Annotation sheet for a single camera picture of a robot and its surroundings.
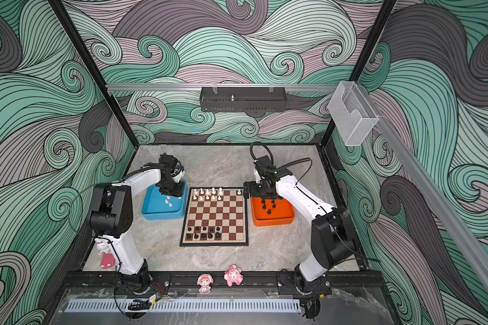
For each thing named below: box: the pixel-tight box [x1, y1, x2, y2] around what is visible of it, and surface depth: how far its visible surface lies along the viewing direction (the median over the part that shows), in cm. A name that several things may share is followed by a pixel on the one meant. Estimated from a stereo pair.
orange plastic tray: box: [250, 197, 296, 227], surface depth 94 cm
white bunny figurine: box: [94, 238, 112, 256], surface depth 77 cm
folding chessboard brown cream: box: [178, 186, 249, 247], surface depth 91 cm
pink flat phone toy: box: [100, 251, 116, 269], surface depth 79 cm
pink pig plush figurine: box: [223, 264, 244, 288], surface depth 74 cm
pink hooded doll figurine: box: [196, 273, 215, 294], surface depth 73 cm
